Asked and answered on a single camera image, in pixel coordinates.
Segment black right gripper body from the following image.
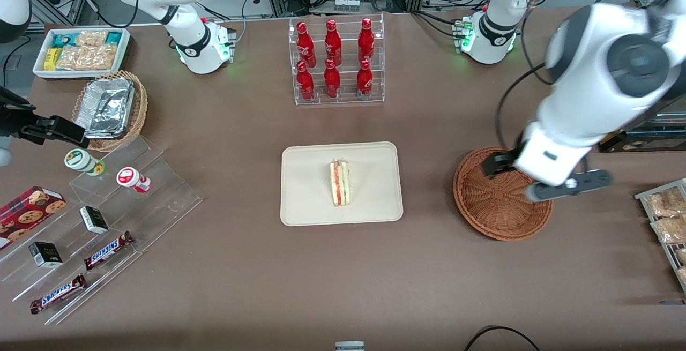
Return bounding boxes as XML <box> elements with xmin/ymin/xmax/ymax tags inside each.
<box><xmin>0</xmin><ymin>107</ymin><xmax>54</xmax><ymax>145</ymax></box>

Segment triangular sandwich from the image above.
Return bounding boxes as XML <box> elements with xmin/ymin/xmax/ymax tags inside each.
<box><xmin>329</xmin><ymin>160</ymin><xmax>351</xmax><ymax>207</ymax></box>

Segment brown wicker basket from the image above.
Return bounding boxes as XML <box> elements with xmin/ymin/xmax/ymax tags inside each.
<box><xmin>453</xmin><ymin>146</ymin><xmax>554</xmax><ymax>242</ymax></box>

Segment light wicker basket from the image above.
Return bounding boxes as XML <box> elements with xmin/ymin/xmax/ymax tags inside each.
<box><xmin>71</xmin><ymin>70</ymin><xmax>148</xmax><ymax>152</ymax></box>

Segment tray of packaged crackers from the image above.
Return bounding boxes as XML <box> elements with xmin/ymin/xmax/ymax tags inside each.
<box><xmin>634</xmin><ymin>178</ymin><xmax>686</xmax><ymax>294</ymax></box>

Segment cream plastic tray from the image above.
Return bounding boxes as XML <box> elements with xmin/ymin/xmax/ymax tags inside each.
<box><xmin>280</xmin><ymin>141</ymin><xmax>404</xmax><ymax>227</ymax></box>

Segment green lid yogurt cup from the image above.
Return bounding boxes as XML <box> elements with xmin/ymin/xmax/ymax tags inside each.
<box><xmin>64</xmin><ymin>148</ymin><xmax>106</xmax><ymax>176</ymax></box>

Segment white snack bin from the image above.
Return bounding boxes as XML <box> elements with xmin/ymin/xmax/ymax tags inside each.
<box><xmin>32</xmin><ymin>27</ymin><xmax>131</xmax><ymax>81</ymax></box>

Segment stacked aluminium foil containers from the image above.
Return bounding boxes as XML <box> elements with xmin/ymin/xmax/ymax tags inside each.
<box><xmin>75</xmin><ymin>78</ymin><xmax>135</xmax><ymax>140</ymax></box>

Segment red lid yogurt cup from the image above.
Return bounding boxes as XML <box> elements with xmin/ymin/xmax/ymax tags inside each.
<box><xmin>116</xmin><ymin>167</ymin><xmax>152</xmax><ymax>193</ymax></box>

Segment clear cracker bag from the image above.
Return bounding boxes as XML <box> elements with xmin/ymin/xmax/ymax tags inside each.
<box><xmin>75</xmin><ymin>31</ymin><xmax>108</xmax><ymax>47</ymax></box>
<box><xmin>56</xmin><ymin>44</ymin><xmax>118</xmax><ymax>71</ymax></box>

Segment red tartan cookie box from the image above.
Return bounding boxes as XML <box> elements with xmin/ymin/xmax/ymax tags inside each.
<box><xmin>0</xmin><ymin>186</ymin><xmax>68</xmax><ymax>251</ymax></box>

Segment small black carton box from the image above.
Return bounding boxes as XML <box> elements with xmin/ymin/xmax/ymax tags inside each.
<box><xmin>28</xmin><ymin>242</ymin><xmax>63</xmax><ymax>268</ymax></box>
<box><xmin>79</xmin><ymin>206</ymin><xmax>109</xmax><ymax>234</ymax></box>

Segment black metal shelf unit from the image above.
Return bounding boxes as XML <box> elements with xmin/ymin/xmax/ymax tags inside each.
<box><xmin>598</xmin><ymin>94</ymin><xmax>686</xmax><ymax>153</ymax></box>

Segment clear acrylic stepped shelf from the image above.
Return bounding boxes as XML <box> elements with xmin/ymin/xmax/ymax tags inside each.
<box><xmin>0</xmin><ymin>136</ymin><xmax>203</xmax><ymax>326</ymax></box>

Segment clear bag of biscuits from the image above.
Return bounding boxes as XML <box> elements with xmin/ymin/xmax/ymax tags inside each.
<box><xmin>651</xmin><ymin>216</ymin><xmax>686</xmax><ymax>244</ymax></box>
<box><xmin>646</xmin><ymin>188</ymin><xmax>686</xmax><ymax>218</ymax></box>

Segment Snickers chocolate bar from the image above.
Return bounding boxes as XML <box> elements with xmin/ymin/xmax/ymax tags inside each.
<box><xmin>29</xmin><ymin>273</ymin><xmax>86</xmax><ymax>315</ymax></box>
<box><xmin>83</xmin><ymin>231</ymin><xmax>135</xmax><ymax>271</ymax></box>

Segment red cola bottle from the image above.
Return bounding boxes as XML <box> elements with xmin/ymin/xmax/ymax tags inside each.
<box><xmin>296</xmin><ymin>21</ymin><xmax>317</xmax><ymax>68</ymax></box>
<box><xmin>358</xmin><ymin>17</ymin><xmax>375</xmax><ymax>64</ymax></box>
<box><xmin>324</xmin><ymin>58</ymin><xmax>341</xmax><ymax>99</ymax></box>
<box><xmin>296</xmin><ymin>61</ymin><xmax>315</xmax><ymax>101</ymax></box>
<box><xmin>356</xmin><ymin>59</ymin><xmax>374</xmax><ymax>100</ymax></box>
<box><xmin>324</xmin><ymin>19</ymin><xmax>342</xmax><ymax>66</ymax></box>

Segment clear acrylic bottle rack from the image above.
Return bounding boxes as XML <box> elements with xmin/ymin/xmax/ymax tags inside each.
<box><xmin>288</xmin><ymin>13</ymin><xmax>385</xmax><ymax>106</ymax></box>

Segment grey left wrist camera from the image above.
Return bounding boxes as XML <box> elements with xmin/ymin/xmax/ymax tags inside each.
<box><xmin>524</xmin><ymin>169</ymin><xmax>613</xmax><ymax>203</ymax></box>

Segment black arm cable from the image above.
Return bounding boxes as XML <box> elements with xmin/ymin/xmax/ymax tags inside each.
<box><xmin>494</xmin><ymin>62</ymin><xmax>550</xmax><ymax>151</ymax></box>

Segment black table cable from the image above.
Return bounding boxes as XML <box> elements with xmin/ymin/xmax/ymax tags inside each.
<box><xmin>464</xmin><ymin>325</ymin><xmax>541</xmax><ymax>351</ymax></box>

